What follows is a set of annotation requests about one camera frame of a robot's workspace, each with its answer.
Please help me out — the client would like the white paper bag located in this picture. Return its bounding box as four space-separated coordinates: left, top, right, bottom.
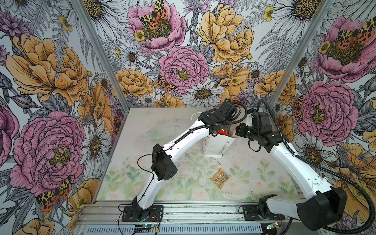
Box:
203 125 237 158

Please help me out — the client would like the small clear cracker packet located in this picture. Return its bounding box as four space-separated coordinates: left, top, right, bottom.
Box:
211 168 230 189

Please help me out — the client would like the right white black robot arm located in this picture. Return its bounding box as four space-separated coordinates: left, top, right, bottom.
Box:
236 112 347 231

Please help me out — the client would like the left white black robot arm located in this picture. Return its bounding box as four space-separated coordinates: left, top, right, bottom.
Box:
132 99 248 211

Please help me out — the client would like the green circuit board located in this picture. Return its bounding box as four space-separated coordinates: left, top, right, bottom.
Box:
133 224 160 235

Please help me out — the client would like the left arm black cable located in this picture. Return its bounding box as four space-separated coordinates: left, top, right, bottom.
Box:
117 101 249 235

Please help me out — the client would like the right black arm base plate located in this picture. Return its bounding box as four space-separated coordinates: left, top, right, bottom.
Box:
238 204 286 221

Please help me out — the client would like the right aluminium corner post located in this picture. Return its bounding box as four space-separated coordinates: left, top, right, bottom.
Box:
268 0 333 106

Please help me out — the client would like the aluminium corner post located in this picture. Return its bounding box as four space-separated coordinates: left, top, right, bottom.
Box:
268 0 333 106
72 1 130 115

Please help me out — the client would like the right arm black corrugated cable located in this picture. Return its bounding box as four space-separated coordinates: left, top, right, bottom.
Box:
256 99 376 235

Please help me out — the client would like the aluminium frame rail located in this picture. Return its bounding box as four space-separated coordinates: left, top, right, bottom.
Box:
77 201 333 224

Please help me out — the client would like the left aluminium corner post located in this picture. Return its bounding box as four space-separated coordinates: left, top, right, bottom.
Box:
72 1 130 115

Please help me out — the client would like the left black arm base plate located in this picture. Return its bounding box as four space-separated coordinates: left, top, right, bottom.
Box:
121 206 164 222

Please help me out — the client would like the white slotted cable duct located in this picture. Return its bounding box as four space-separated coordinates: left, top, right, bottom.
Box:
83 224 263 235

